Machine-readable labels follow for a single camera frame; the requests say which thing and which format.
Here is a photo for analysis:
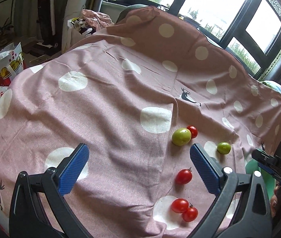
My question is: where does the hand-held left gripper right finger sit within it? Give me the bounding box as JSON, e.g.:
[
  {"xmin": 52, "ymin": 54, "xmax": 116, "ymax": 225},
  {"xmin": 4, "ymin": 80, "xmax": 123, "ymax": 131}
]
[{"xmin": 189, "ymin": 143, "xmax": 273, "ymax": 238}]

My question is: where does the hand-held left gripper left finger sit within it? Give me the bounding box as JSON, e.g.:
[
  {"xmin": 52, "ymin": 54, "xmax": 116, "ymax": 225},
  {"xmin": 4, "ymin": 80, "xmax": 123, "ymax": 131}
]
[{"xmin": 9, "ymin": 143, "xmax": 91, "ymax": 238}]

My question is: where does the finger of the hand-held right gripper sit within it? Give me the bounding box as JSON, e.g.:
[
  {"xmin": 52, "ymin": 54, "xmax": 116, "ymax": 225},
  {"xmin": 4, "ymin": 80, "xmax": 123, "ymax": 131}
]
[{"xmin": 252, "ymin": 148, "xmax": 280, "ymax": 173}]

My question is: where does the green bowl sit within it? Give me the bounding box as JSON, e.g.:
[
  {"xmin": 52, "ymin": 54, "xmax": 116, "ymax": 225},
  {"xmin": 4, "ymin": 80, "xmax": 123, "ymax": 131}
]
[{"xmin": 245, "ymin": 159, "xmax": 278, "ymax": 199}]

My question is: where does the red cherry tomato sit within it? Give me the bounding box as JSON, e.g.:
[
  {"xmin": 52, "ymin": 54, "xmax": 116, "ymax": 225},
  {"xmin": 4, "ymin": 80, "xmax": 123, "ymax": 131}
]
[
  {"xmin": 182, "ymin": 203, "xmax": 199, "ymax": 222},
  {"xmin": 171, "ymin": 198, "xmax": 189, "ymax": 214},
  {"xmin": 175, "ymin": 167, "xmax": 193, "ymax": 185},
  {"xmin": 186, "ymin": 126, "xmax": 198, "ymax": 139}
]

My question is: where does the green plum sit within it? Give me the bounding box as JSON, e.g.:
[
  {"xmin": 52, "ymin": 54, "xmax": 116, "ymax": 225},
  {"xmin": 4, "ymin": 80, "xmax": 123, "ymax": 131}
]
[
  {"xmin": 217, "ymin": 142, "xmax": 231, "ymax": 155},
  {"xmin": 172, "ymin": 128, "xmax": 192, "ymax": 146}
]

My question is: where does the colourful crumpled cloth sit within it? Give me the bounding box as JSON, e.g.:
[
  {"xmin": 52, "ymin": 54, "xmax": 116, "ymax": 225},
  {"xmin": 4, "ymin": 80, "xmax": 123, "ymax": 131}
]
[{"xmin": 261, "ymin": 80, "xmax": 281, "ymax": 98}]

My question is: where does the pink polka dot cloth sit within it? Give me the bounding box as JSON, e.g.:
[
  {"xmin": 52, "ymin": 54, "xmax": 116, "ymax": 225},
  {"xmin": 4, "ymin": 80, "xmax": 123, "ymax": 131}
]
[{"xmin": 0, "ymin": 5, "xmax": 281, "ymax": 238}]

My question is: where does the red and white shopping bag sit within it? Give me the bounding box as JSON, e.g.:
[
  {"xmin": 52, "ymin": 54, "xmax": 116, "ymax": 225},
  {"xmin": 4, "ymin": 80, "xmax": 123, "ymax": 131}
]
[{"xmin": 0, "ymin": 42, "xmax": 25, "ymax": 86}]

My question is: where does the printed plastic bag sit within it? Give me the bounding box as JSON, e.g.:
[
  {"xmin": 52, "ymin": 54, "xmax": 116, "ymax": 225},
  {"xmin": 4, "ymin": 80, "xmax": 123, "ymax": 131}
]
[{"xmin": 67, "ymin": 17, "xmax": 97, "ymax": 37}]

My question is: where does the pink clothes pile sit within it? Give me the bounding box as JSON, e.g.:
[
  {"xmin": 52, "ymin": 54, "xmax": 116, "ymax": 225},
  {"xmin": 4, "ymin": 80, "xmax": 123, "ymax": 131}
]
[{"xmin": 82, "ymin": 9, "xmax": 114, "ymax": 31}]

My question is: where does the black upright appliance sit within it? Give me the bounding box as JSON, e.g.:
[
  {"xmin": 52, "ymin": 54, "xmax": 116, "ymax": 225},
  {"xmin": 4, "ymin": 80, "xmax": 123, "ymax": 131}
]
[{"xmin": 37, "ymin": 0, "xmax": 57, "ymax": 48}]

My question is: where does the white cardboard sheet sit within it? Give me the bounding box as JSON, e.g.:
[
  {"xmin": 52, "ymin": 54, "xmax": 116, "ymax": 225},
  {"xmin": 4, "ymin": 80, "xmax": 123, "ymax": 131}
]
[{"xmin": 61, "ymin": 0, "xmax": 92, "ymax": 55}]

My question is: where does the dark framed window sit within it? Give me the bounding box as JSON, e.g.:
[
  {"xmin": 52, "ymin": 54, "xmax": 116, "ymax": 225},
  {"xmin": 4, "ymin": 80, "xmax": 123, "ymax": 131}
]
[{"xmin": 101, "ymin": 0, "xmax": 281, "ymax": 78}]

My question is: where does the plant wall decoration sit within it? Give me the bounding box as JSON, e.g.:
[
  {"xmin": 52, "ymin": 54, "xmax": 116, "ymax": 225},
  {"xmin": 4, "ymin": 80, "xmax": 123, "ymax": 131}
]
[{"xmin": 0, "ymin": 0, "xmax": 16, "ymax": 48}]

